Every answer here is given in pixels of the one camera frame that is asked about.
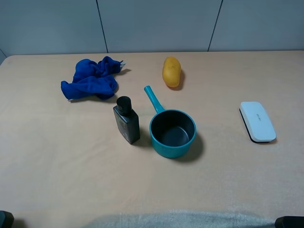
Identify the yellow potato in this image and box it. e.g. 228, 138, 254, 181
162, 57, 181, 88

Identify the black block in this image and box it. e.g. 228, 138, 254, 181
0, 210, 14, 228
275, 216, 304, 228

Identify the dark green bottle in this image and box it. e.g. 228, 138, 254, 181
113, 96, 140, 144

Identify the white board eraser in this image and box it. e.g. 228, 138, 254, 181
239, 101, 276, 143

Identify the black block bottom left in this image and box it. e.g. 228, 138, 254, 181
0, 210, 14, 228

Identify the teal saucepan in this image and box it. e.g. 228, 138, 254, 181
144, 85, 197, 159

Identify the grey cloth at bottom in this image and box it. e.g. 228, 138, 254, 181
85, 210, 275, 228

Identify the blue crumpled cloth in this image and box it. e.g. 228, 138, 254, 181
61, 56, 125, 100

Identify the black block bottom right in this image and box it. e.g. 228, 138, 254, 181
275, 216, 304, 228

